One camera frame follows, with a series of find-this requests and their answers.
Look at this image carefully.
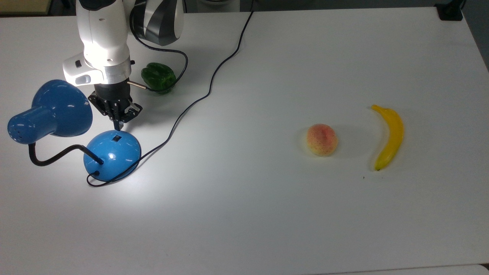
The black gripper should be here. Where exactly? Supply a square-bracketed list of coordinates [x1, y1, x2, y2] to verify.
[88, 79, 143, 131]

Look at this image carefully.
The blue gooseneck desk lamp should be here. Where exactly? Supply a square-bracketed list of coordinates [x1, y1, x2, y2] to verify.
[7, 79, 142, 182]

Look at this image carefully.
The green bell pepper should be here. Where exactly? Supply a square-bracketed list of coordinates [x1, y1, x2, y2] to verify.
[141, 62, 177, 95]

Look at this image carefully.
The wooden board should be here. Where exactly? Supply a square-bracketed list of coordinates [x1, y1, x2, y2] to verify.
[0, 0, 52, 16]

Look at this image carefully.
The pink yellow peach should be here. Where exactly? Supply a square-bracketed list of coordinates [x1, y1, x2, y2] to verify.
[306, 123, 338, 157]

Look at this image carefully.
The yellow banana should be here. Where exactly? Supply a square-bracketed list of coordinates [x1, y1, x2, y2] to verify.
[371, 104, 405, 171]

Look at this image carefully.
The black table clamp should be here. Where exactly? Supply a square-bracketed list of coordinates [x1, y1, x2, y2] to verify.
[435, 0, 465, 21]

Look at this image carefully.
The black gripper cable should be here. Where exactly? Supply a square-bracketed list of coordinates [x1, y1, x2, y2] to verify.
[127, 15, 189, 92]

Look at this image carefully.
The black lamp power cable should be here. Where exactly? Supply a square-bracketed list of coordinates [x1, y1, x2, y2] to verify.
[86, 0, 255, 188]

